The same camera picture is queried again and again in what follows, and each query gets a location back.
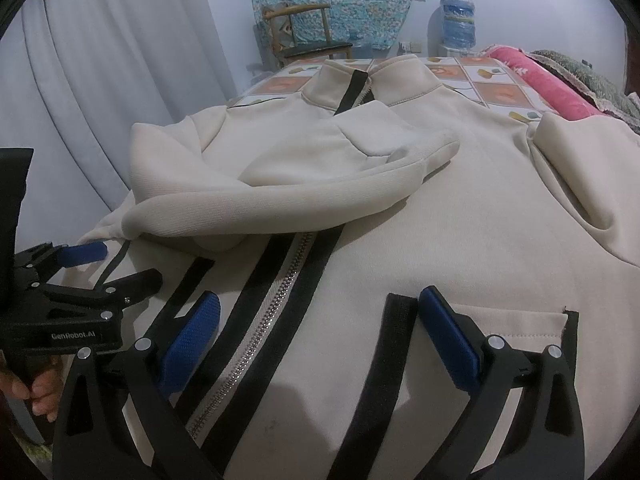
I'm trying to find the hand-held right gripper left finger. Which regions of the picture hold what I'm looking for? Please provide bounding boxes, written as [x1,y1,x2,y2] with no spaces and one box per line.
[51,292,222,480]

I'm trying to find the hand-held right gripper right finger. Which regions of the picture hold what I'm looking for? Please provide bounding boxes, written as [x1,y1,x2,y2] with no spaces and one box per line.
[418,286,586,480]

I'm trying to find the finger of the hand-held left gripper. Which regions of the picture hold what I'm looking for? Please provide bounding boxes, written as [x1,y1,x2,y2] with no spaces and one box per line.
[14,241,109,281]
[30,268,164,321]

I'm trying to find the beige jacket with black trim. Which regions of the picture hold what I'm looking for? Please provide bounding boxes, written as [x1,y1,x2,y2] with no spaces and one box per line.
[75,55,640,480]

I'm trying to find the person's left hand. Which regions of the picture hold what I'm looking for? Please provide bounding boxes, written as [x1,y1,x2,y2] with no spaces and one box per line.
[0,360,65,416]

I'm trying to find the white curtain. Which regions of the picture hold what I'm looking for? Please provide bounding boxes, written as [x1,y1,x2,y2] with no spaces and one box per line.
[0,0,241,266]

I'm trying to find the patterned checkered bed sheet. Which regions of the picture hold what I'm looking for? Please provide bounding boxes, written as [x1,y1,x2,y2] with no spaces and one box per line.
[227,55,556,121]

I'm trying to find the pink floral blanket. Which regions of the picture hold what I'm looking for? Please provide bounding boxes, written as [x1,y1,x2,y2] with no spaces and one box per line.
[480,45,613,121]

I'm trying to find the patterned chair cushion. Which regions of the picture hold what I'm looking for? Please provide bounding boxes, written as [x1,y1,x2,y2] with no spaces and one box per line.
[270,9,296,53]

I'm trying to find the wooden chair with dark seat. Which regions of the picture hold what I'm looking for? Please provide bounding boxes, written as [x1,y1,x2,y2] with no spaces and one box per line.
[262,2,353,67]

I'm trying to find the blue water bottle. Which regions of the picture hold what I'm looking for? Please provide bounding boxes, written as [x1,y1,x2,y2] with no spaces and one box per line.
[440,0,476,51]

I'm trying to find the teal floral hanging cloth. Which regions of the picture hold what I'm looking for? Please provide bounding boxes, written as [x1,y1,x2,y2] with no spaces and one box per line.
[250,0,430,51]

